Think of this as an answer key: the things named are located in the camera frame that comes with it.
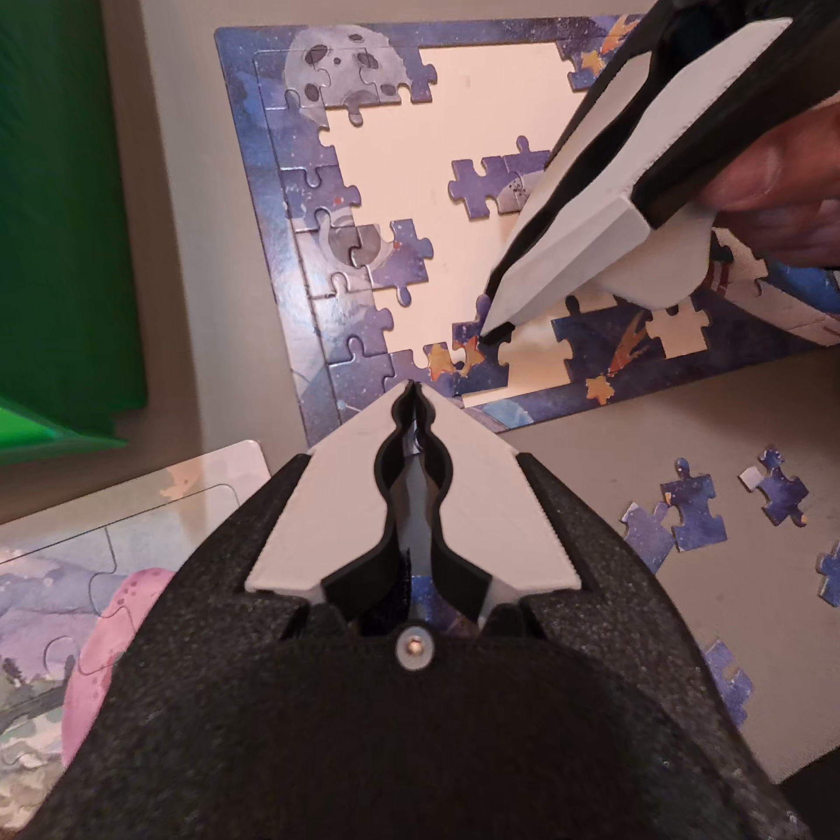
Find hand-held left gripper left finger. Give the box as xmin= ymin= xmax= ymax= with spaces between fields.
xmin=243 ymin=379 xmax=414 ymax=623

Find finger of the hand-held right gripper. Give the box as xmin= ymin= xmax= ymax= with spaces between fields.
xmin=484 ymin=51 xmax=654 ymax=294
xmin=481 ymin=18 xmax=793 ymax=342

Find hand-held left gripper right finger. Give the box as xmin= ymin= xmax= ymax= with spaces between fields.
xmin=412 ymin=379 xmax=584 ymax=623

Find joined satellite puzzle pieces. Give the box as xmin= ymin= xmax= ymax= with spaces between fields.
xmin=448 ymin=136 xmax=552 ymax=221

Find dark blue puzzle piece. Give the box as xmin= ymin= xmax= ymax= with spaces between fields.
xmin=551 ymin=297 xmax=603 ymax=389

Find space puzzle board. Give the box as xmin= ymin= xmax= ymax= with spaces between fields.
xmin=215 ymin=13 xmax=840 ymax=448

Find star print puzzle piece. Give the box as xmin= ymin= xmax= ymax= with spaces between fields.
xmin=387 ymin=343 xmax=463 ymax=399

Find purple helmet-part puzzle piece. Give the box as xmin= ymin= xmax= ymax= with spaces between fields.
xmin=371 ymin=220 xmax=434 ymax=307

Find grey desk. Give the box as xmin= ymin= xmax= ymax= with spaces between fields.
xmin=0 ymin=0 xmax=840 ymax=785

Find person's right hand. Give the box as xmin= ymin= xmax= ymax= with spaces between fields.
xmin=699 ymin=97 xmax=840 ymax=270

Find comet print puzzle piece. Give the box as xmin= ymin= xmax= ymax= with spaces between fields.
xmin=591 ymin=308 xmax=665 ymax=391

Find purple star-marked puzzle piece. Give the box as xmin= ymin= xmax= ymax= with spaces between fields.
xmin=659 ymin=458 xmax=728 ymax=553

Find green plastic bin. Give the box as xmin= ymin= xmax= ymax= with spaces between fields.
xmin=0 ymin=0 xmax=148 ymax=468

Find black dotted mat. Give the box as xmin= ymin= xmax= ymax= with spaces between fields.
xmin=777 ymin=745 xmax=840 ymax=840

